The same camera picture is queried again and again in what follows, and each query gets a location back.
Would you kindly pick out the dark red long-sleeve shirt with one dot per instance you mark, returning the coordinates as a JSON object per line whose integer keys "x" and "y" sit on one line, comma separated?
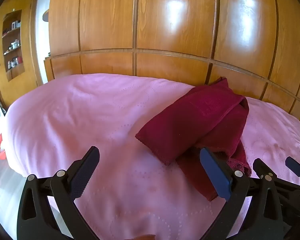
{"x": 211, "y": 116}

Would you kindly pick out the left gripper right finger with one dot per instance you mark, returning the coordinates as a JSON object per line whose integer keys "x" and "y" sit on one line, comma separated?
{"x": 229, "y": 186}

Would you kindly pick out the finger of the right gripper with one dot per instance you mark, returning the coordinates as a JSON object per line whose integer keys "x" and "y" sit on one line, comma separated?
{"x": 293, "y": 165}
{"x": 268, "y": 220}

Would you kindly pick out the wooden cabinet with shelves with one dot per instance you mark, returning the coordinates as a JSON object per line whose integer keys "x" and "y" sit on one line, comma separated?
{"x": 19, "y": 68}

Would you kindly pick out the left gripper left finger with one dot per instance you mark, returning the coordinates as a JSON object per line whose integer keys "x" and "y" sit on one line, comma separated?
{"x": 35, "y": 216}

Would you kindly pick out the pink bedspread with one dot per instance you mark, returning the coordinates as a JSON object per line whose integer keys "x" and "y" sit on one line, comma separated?
{"x": 131, "y": 192}

